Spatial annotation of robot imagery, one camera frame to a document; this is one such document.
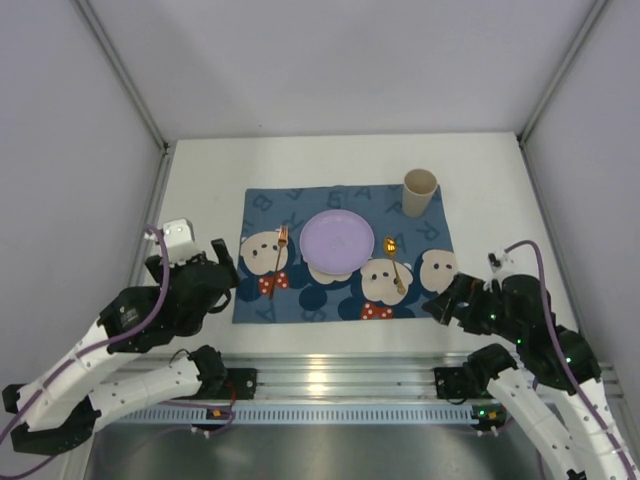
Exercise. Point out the blue cartoon bear placemat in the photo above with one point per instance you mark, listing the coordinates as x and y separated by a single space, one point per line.
425 258

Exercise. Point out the purple plastic plate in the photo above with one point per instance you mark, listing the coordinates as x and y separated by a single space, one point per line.
336 242

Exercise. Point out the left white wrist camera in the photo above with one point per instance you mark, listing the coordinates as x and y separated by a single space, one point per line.
179 238

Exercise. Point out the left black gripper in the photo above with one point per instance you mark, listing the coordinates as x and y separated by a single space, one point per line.
209 270

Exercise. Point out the copper fork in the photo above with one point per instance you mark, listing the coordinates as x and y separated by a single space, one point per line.
282 242

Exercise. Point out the gold spoon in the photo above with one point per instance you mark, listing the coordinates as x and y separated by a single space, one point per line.
390 249

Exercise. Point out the slotted cable duct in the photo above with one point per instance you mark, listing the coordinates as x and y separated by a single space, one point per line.
323 414

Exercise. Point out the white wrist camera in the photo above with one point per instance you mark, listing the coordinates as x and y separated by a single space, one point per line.
179 238
501 264

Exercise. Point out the aluminium mounting rail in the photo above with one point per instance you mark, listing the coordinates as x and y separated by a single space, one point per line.
342 378

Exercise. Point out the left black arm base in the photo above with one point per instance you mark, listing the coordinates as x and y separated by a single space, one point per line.
241 384

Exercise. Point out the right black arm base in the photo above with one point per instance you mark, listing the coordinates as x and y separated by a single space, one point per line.
453 385

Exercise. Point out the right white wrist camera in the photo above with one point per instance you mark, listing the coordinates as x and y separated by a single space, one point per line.
501 264

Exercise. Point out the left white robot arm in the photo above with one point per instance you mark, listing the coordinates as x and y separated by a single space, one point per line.
75 399

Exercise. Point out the beige cup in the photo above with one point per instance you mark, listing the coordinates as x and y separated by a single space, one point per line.
419 187

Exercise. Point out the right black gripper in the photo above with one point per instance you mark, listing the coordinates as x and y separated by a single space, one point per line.
458 300

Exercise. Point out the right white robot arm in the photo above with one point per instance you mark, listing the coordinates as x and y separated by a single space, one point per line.
551 385

